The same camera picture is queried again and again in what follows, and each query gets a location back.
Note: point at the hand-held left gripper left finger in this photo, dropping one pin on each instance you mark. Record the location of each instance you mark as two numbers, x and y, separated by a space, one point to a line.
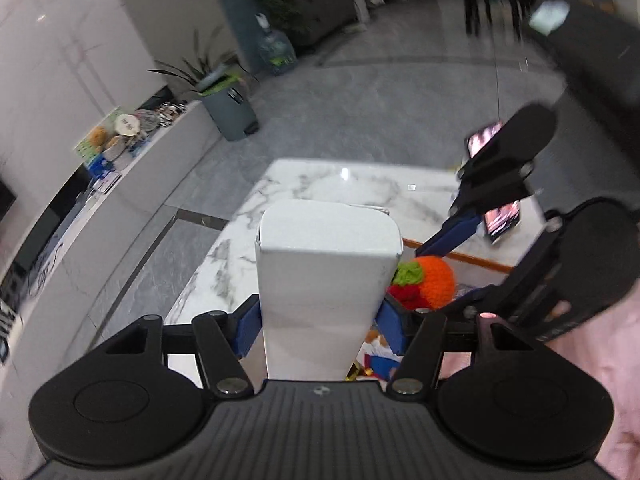
247 327

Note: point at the long white box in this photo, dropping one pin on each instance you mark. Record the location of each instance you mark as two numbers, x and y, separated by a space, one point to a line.
320 300

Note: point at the marble television console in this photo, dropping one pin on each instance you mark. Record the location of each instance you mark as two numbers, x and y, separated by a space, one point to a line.
125 200

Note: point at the white round hand fan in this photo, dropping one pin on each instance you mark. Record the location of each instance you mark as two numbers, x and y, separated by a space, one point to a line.
126 125

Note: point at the long-leaf potted plant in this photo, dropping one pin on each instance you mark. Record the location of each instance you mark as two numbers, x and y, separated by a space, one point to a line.
200 67

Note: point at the smartphone with lit screen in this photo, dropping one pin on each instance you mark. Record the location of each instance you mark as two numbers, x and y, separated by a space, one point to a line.
502 220

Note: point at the small brown teddy bear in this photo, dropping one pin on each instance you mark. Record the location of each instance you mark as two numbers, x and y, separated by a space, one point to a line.
97 139

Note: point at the clear water jug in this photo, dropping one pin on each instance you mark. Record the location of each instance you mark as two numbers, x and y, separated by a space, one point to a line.
275 50

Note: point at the grey pedal trash bin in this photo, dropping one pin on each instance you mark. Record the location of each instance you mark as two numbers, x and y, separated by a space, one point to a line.
230 110

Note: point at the blue printed box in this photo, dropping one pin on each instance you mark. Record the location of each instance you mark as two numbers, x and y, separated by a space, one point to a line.
98 167

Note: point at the orange crochet fruit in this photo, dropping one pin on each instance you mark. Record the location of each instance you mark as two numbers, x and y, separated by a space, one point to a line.
435 280

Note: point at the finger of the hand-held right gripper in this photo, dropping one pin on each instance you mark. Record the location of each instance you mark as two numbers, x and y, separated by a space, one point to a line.
452 235
480 300

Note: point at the grey drawer cabinet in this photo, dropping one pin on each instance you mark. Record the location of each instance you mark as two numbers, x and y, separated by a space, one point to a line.
320 0

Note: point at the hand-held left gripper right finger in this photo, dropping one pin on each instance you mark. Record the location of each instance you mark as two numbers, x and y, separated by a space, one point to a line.
392 327

